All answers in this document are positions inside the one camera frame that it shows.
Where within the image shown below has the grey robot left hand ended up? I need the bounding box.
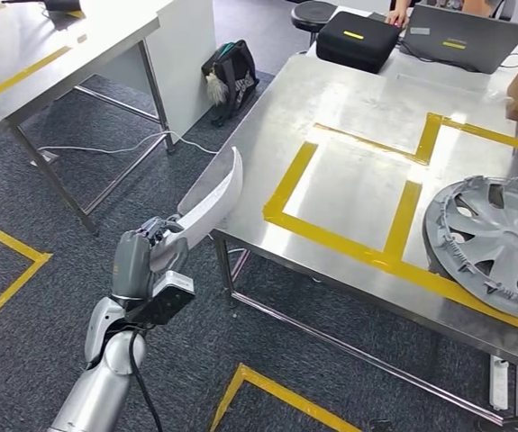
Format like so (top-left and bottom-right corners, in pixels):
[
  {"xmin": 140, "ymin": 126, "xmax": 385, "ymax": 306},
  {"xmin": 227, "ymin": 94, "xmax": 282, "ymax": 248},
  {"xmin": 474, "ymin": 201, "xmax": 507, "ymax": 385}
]
[{"xmin": 111, "ymin": 216, "xmax": 190, "ymax": 302}]

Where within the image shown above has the white curved plastic part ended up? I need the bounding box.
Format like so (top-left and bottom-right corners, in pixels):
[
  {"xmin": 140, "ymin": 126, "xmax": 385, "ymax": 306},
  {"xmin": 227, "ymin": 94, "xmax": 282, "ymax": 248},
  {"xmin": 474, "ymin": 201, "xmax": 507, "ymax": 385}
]
[{"xmin": 150, "ymin": 146, "xmax": 244, "ymax": 273}]

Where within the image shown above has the yellow workbench tape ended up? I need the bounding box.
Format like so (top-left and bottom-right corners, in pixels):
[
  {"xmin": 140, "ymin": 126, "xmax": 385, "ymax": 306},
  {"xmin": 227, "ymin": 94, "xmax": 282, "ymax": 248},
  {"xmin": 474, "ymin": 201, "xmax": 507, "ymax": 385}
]
[{"xmin": 262, "ymin": 112, "xmax": 518, "ymax": 341}]

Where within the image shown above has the steel workbench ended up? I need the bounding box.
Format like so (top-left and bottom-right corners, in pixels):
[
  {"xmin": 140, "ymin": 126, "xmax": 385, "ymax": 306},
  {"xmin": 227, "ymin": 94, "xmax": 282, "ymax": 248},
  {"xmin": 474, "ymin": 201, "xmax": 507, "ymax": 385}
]
[{"xmin": 175, "ymin": 41, "xmax": 518, "ymax": 432}]

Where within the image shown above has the yellow floor tape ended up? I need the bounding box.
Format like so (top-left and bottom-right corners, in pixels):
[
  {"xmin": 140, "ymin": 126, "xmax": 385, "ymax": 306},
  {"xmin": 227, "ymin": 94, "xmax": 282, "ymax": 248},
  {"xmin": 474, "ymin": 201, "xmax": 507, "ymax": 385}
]
[
  {"xmin": 0, "ymin": 212, "xmax": 53, "ymax": 337},
  {"xmin": 209, "ymin": 362, "xmax": 364, "ymax": 432}
]

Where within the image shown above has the metal floor socket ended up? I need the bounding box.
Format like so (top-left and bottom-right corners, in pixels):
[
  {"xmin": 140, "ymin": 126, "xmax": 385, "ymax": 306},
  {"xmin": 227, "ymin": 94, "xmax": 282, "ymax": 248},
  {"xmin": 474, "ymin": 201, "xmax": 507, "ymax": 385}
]
[{"xmin": 30, "ymin": 150, "xmax": 60, "ymax": 169}]

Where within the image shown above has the white desk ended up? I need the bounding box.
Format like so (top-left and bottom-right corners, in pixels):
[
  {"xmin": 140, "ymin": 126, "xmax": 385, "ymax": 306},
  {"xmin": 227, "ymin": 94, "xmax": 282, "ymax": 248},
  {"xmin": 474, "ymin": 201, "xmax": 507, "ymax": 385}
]
[{"xmin": 92, "ymin": 0, "xmax": 216, "ymax": 144}]

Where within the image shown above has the black bag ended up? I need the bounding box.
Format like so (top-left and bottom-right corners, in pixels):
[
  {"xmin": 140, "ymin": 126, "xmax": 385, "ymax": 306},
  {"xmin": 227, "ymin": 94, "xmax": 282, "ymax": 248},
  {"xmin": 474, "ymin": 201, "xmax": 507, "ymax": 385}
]
[{"xmin": 201, "ymin": 39, "xmax": 261, "ymax": 128}]

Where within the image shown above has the yellow table tape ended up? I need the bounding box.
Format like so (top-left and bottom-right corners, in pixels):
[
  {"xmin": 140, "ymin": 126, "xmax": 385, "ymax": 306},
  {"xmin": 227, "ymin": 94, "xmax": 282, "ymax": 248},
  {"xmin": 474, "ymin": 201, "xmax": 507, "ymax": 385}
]
[{"xmin": 0, "ymin": 3, "xmax": 89, "ymax": 101}]

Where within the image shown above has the steel table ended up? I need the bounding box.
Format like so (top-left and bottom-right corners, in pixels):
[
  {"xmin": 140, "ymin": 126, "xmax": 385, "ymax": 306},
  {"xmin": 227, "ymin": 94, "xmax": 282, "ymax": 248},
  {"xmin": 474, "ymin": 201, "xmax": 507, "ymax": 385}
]
[{"xmin": 0, "ymin": 0, "xmax": 176, "ymax": 238}]

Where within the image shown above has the black device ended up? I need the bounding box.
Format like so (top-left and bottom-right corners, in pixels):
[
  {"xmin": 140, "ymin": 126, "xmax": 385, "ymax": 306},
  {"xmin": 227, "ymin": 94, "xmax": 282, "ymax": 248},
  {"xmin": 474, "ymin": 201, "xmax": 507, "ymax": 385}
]
[{"xmin": 2, "ymin": 0, "xmax": 83, "ymax": 14}]

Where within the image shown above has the black round stool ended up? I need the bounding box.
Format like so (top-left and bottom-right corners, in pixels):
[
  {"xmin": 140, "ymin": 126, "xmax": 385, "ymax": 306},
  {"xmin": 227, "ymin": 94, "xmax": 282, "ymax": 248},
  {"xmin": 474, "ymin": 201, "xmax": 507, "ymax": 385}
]
[{"xmin": 290, "ymin": 0, "xmax": 338, "ymax": 46}]

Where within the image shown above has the black carrying case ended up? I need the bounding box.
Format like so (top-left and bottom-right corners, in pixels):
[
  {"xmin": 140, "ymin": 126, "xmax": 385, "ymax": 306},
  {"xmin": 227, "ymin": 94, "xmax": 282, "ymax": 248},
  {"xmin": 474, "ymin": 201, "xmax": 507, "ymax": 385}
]
[{"xmin": 316, "ymin": 10, "xmax": 402, "ymax": 75}]

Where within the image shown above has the person's hand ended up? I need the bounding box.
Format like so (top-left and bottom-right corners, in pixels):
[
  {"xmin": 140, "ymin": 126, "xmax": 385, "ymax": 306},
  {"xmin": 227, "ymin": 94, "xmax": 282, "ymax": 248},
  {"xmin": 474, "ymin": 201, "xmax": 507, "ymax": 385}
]
[{"xmin": 385, "ymin": 0, "xmax": 410, "ymax": 28}]

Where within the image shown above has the grey wheel hubcap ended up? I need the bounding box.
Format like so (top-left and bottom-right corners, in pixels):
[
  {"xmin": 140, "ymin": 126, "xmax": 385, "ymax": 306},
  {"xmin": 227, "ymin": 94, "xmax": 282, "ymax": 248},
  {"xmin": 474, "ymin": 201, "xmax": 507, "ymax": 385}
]
[{"xmin": 422, "ymin": 175, "xmax": 518, "ymax": 325}]

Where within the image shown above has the grey laptop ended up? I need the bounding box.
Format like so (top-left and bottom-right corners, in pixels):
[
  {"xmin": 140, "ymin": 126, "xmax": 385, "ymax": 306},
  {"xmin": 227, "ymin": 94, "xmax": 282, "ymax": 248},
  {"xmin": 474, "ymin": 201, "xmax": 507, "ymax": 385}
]
[{"xmin": 398, "ymin": 4, "xmax": 518, "ymax": 75}]

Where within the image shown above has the white power strip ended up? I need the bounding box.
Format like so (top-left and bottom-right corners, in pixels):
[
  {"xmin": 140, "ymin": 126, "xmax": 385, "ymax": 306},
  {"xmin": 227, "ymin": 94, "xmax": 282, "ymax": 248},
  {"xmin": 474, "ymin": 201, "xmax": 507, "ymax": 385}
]
[{"xmin": 489, "ymin": 355, "xmax": 510, "ymax": 412}]

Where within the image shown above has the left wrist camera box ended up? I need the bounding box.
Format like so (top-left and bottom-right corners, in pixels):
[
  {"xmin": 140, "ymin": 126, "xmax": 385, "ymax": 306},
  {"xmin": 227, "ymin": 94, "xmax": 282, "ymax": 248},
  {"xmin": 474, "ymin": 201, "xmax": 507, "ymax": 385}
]
[{"xmin": 123, "ymin": 269, "xmax": 195, "ymax": 329}]

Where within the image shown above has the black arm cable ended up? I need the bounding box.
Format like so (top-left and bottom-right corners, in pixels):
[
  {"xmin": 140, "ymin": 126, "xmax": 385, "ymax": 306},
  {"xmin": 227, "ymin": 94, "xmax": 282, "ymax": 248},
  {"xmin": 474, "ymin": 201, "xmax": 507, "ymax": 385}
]
[{"xmin": 127, "ymin": 330, "xmax": 165, "ymax": 432}]

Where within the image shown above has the white floor cable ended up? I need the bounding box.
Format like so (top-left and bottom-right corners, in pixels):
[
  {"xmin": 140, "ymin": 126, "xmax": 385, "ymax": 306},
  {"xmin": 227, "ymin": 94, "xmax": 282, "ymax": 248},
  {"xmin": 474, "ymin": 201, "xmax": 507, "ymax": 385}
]
[{"xmin": 38, "ymin": 130, "xmax": 219, "ymax": 158}]

